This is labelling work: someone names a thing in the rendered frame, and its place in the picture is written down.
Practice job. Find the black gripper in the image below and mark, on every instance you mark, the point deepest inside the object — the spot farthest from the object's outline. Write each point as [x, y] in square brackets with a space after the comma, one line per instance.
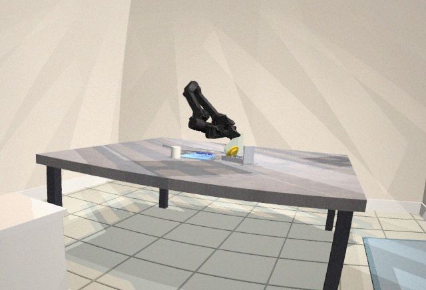
[214, 132]

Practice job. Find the light blue square mat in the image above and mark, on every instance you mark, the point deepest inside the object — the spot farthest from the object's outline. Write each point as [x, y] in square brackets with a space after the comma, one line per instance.
[197, 156]

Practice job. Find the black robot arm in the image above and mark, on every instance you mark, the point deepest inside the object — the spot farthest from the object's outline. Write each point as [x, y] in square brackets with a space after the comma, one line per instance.
[198, 120]

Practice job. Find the yellow plate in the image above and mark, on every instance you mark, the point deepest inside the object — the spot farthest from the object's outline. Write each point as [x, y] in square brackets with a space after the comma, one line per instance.
[233, 150]

